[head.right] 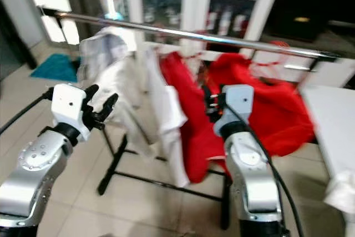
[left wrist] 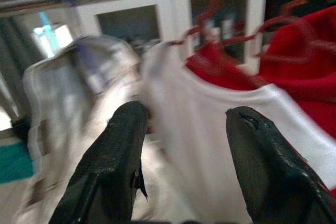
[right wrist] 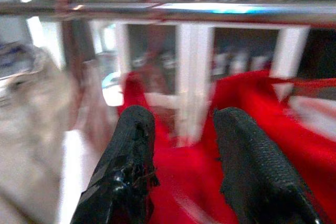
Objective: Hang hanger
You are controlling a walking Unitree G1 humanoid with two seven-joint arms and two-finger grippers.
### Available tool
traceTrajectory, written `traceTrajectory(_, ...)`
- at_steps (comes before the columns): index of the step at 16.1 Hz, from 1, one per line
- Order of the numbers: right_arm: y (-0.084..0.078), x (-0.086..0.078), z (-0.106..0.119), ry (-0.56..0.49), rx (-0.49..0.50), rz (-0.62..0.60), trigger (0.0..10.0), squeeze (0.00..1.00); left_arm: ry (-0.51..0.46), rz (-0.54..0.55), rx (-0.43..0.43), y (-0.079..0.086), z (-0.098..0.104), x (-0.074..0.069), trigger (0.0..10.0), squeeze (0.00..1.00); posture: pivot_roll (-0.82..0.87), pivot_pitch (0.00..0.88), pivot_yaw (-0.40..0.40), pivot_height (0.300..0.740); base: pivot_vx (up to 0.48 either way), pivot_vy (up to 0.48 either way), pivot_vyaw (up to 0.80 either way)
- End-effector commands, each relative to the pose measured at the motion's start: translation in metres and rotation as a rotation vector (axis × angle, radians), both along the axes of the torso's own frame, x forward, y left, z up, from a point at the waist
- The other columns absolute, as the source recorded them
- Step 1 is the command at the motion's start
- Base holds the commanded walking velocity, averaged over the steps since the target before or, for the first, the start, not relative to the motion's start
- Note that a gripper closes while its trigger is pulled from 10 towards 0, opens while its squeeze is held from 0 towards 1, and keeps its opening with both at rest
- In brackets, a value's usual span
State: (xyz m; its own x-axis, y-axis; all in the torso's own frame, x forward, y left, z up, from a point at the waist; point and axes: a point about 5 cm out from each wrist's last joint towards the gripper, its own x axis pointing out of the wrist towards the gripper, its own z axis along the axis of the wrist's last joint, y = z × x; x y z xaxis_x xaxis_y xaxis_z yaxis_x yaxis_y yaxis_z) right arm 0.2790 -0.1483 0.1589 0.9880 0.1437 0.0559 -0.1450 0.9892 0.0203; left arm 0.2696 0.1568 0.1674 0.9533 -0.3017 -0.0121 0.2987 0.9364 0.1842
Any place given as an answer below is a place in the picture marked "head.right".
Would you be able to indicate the white shirt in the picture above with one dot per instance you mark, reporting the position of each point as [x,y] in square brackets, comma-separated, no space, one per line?
[105,65]
[169,115]

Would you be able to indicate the white framed glass door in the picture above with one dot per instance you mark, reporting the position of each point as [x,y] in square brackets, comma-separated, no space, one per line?
[41,4]

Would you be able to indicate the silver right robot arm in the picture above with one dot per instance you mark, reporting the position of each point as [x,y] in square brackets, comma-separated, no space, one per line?
[252,181]

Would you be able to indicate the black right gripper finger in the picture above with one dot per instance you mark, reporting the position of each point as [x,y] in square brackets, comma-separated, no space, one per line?
[220,91]
[207,97]

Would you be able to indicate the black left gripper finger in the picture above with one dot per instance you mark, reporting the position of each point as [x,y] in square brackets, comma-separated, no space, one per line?
[91,94]
[111,107]

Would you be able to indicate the teal floor mat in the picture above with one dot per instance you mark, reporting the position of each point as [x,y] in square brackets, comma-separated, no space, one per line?
[55,67]

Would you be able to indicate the metal clothes rack black frame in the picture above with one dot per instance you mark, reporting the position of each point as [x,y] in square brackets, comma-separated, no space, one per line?
[199,33]

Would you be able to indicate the red shirt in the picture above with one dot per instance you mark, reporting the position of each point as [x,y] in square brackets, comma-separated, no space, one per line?
[283,115]
[194,131]

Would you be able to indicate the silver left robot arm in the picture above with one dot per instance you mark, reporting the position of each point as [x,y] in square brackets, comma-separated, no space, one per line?
[36,176]

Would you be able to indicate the white table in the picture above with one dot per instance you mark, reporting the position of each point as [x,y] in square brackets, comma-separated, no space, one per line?
[333,131]

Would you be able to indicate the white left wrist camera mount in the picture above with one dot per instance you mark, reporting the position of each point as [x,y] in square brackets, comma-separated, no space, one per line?
[67,106]

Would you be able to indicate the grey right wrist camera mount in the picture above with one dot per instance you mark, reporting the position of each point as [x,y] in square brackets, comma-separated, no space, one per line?
[238,101]

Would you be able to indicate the pale pink hanger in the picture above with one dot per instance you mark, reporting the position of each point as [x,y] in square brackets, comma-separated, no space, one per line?
[269,66]

